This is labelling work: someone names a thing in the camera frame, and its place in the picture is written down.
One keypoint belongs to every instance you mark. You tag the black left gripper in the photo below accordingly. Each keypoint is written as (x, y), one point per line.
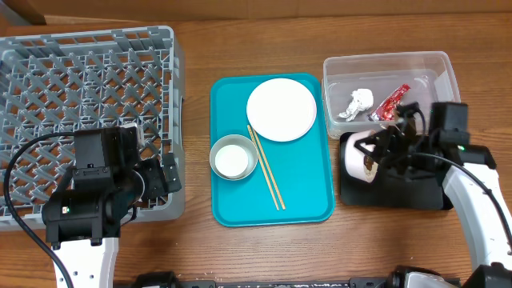
(158, 185)

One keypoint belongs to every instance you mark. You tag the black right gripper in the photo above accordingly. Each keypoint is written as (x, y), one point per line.
(389, 150)

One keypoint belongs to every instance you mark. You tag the red snack wrapper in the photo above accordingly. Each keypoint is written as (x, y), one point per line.
(385, 111)

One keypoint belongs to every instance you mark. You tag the brown food scrap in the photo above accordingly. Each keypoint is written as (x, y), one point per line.
(370, 165)

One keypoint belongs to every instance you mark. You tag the pink bowl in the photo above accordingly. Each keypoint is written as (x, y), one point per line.
(353, 160)

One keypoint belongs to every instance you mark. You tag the white tissue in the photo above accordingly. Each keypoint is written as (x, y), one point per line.
(362, 100)

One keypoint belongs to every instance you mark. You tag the white paper cup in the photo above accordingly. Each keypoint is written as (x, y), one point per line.
(231, 161)

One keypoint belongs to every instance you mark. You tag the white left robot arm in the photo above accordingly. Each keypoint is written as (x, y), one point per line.
(84, 216)

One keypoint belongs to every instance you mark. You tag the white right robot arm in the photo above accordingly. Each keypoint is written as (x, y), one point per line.
(467, 175)

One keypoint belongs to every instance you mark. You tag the black waste tray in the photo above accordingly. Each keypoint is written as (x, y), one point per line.
(415, 189)

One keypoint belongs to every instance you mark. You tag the clear plastic waste bin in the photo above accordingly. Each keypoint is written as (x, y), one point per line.
(429, 74)

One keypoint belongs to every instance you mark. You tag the grey bowl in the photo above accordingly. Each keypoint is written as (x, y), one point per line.
(238, 140)

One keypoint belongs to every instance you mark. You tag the wooden chopstick left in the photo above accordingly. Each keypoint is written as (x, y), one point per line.
(262, 165)

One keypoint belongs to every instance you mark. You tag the wooden chopstick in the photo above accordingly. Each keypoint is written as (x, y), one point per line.
(269, 171)
(262, 165)

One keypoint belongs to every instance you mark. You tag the wooden chopstick right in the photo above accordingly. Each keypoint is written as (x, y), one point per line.
(269, 171)

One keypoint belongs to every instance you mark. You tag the teal serving tray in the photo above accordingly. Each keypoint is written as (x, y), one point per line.
(301, 188)

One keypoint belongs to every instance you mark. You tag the large white plate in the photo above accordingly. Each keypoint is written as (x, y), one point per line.
(281, 109)

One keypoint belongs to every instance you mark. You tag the grey dish rack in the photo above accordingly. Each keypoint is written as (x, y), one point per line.
(55, 84)

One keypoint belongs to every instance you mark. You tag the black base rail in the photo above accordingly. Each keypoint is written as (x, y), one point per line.
(169, 279)

